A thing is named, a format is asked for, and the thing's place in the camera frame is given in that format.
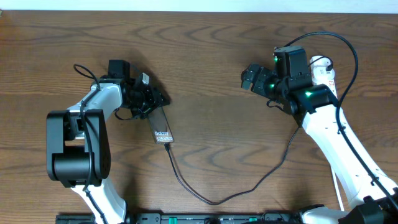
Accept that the Samsung Galaxy smartphone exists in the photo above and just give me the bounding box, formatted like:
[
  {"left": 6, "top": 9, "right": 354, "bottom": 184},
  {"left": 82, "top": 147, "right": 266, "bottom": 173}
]
[{"left": 148, "top": 107, "right": 174, "bottom": 144}]

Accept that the black USB charging cable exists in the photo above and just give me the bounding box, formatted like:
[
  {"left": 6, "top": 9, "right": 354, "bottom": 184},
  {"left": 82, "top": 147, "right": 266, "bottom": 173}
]
[{"left": 164, "top": 55, "right": 334, "bottom": 206}]

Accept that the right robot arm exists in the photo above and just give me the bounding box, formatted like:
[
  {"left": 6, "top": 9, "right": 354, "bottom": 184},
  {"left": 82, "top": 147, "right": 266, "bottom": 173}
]
[{"left": 241, "top": 46, "right": 397, "bottom": 223}]

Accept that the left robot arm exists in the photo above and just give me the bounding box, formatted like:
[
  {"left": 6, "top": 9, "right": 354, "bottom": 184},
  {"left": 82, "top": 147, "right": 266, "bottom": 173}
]
[{"left": 46, "top": 59, "right": 170, "bottom": 223}]

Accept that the white power strip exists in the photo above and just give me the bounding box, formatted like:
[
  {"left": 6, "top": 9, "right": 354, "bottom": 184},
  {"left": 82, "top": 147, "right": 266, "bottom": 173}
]
[{"left": 309, "top": 55, "right": 337, "bottom": 96}]

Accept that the white USB wall charger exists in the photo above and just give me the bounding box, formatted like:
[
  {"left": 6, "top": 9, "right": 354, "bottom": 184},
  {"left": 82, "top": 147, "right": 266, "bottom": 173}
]
[{"left": 309, "top": 55, "right": 335, "bottom": 79}]

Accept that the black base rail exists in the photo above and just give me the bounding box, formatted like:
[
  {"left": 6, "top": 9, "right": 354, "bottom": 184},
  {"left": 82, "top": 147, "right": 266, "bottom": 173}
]
[{"left": 55, "top": 212, "right": 312, "bottom": 224}]

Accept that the white power strip cord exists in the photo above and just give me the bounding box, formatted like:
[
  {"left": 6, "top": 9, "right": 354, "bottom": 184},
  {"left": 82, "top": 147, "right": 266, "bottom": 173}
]
[{"left": 330, "top": 167, "right": 345, "bottom": 212}]

